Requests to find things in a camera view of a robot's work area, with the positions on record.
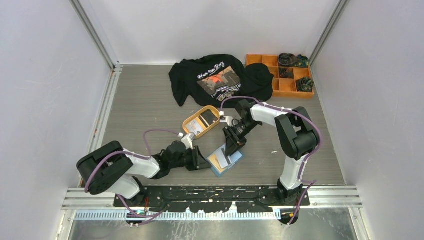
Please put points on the gold orange card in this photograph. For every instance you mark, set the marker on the gold orange card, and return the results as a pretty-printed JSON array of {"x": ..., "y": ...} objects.
[{"x": 214, "y": 162}]

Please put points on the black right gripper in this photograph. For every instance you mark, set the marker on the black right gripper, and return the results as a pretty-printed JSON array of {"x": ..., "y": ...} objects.
[{"x": 232, "y": 142}]

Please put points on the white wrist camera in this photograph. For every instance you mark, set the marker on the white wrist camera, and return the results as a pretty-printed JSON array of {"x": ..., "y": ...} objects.
[
  {"x": 188, "y": 139},
  {"x": 226, "y": 119}
]

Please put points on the green rolled sock top right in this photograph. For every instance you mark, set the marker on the green rolled sock top right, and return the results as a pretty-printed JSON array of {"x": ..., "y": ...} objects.
[{"x": 302, "y": 61}]

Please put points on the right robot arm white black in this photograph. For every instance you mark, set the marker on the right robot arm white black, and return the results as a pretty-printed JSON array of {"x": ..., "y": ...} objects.
[{"x": 299, "y": 138}]

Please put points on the black printed t-shirt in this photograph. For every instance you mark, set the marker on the black printed t-shirt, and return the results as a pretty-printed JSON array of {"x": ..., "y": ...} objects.
[{"x": 218, "y": 80}]

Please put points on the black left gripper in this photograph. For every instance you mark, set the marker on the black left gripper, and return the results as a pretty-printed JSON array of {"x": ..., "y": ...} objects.
[{"x": 198, "y": 161}]

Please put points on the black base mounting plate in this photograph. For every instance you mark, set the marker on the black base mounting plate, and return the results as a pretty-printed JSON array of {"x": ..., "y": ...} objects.
[{"x": 217, "y": 199}]

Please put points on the green patterned sock lower right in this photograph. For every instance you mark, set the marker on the green patterned sock lower right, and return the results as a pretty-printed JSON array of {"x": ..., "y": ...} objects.
[{"x": 305, "y": 84}]

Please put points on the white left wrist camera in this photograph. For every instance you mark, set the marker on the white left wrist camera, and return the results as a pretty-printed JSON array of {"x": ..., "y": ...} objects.
[{"x": 188, "y": 139}]

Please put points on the dark rolled sock top left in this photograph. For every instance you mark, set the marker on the dark rolled sock top left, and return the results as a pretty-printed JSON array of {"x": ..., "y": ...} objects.
[{"x": 287, "y": 60}]

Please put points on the yellow oval tray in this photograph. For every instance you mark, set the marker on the yellow oval tray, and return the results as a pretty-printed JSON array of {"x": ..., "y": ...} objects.
[{"x": 197, "y": 116}]

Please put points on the dark sock middle compartment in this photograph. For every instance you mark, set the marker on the dark sock middle compartment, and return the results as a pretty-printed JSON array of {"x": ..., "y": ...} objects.
[{"x": 286, "y": 73}]

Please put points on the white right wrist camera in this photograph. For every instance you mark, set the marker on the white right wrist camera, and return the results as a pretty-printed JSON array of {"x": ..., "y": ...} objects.
[{"x": 226, "y": 119}]

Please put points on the orange wooden compartment tray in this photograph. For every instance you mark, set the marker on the orange wooden compartment tray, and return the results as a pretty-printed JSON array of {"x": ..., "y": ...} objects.
[{"x": 284, "y": 88}]

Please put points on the blue leather card holder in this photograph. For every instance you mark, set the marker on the blue leather card holder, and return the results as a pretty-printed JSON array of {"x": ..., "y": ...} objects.
[{"x": 236, "y": 157}]

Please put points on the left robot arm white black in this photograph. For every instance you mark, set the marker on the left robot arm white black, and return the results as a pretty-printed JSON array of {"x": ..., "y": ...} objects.
[{"x": 114, "y": 169}]

